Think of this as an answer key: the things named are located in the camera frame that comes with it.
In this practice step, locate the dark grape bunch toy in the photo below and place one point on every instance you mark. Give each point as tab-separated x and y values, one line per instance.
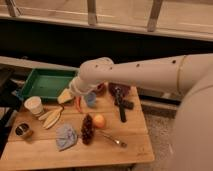
87	130

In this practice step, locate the green plastic tray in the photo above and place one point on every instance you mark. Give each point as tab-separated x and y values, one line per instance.
46	83

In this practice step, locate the white paper cup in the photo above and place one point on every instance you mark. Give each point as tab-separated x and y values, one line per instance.
34	105

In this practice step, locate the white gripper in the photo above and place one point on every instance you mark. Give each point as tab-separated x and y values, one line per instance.
77	87

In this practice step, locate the yellow apple toy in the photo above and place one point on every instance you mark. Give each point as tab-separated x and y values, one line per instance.
99	121

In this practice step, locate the crumpled blue cloth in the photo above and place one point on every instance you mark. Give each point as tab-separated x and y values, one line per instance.
66	137

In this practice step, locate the small metal cup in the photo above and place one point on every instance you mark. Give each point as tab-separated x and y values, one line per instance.
23	130

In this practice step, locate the wooden table board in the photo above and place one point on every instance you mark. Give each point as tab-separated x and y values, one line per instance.
41	151

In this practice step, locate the brown wooden bowl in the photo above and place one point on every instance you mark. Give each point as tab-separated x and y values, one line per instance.
100	90

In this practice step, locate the black side stand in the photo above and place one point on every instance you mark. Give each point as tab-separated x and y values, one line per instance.
7	99

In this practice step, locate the dark red bowl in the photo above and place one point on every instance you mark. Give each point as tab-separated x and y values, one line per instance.
124	90

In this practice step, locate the small blue cup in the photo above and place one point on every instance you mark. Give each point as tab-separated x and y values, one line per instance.
90	99

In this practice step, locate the metal fork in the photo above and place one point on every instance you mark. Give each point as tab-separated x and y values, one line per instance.
113	139

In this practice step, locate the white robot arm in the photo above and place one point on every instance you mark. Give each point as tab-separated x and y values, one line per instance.
188	75

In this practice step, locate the orange carrot toy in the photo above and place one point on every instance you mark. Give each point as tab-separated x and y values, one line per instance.
78	104

